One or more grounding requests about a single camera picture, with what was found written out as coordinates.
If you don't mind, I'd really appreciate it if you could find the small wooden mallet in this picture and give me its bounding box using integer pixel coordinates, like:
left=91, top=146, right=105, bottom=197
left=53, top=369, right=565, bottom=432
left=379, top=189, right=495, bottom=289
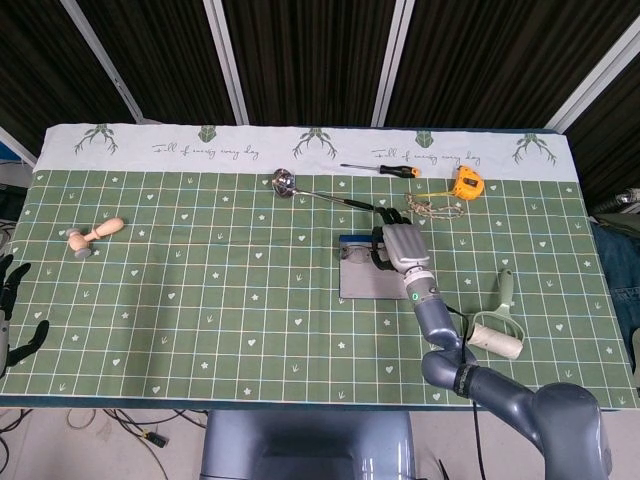
left=58, top=217, right=125, bottom=260

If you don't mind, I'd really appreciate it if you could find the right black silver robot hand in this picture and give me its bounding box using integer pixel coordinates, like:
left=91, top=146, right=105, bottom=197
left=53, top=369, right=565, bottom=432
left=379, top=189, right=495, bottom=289
left=372, top=204, right=432, bottom=274

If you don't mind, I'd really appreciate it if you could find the black orange screwdriver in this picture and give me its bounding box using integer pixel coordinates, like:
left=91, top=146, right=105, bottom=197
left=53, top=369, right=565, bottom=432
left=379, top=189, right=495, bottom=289
left=340, top=162, right=421, bottom=179

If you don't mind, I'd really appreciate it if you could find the yellow tape measure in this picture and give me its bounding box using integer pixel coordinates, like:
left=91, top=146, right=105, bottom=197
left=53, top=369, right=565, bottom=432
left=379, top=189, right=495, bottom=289
left=415, top=165, right=486, bottom=202

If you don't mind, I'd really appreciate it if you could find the green lint roller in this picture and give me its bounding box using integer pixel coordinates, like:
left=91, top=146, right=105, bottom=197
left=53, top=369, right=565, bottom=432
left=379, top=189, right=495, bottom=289
left=462, top=268, right=526, bottom=361

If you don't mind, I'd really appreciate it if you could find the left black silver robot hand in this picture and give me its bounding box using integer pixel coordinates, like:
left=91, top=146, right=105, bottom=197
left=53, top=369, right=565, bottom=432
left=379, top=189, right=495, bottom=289
left=0, top=254, right=51, bottom=379

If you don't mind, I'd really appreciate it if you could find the white partition post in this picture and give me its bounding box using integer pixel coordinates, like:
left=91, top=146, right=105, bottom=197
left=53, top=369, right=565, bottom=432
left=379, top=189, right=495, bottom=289
left=59, top=0, right=146, bottom=124
left=370, top=0, right=415, bottom=127
left=203, top=0, right=250, bottom=126
left=544, top=19, right=640, bottom=134

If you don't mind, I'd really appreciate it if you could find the braided beige cord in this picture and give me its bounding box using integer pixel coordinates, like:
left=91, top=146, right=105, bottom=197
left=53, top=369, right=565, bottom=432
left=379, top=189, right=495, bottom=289
left=404, top=193, right=465, bottom=221

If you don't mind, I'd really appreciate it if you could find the steel ladle black handle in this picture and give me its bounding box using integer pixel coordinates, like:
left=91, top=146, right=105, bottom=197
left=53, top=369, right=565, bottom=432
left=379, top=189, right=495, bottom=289
left=271, top=168, right=382, bottom=214

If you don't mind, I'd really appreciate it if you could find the green checked tablecloth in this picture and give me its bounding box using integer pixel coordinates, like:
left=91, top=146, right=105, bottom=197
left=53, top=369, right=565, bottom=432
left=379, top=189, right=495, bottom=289
left=0, top=123, right=640, bottom=412

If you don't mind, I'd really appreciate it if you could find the floor cable bundle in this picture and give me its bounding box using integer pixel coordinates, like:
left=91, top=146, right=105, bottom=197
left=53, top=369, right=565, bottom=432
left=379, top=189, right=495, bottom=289
left=0, top=407, right=207, bottom=480

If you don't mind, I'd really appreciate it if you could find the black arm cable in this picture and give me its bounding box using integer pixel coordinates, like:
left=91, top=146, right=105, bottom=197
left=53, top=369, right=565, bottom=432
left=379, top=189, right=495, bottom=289
left=444, top=303, right=484, bottom=480

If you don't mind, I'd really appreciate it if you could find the blue-grey robot torso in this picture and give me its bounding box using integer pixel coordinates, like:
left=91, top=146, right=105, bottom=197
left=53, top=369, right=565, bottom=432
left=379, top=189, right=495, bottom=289
left=199, top=409, right=416, bottom=480

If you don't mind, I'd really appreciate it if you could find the seated person in jeans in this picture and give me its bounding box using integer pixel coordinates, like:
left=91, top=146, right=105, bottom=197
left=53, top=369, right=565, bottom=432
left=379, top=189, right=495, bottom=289
left=592, top=187, right=640, bottom=326

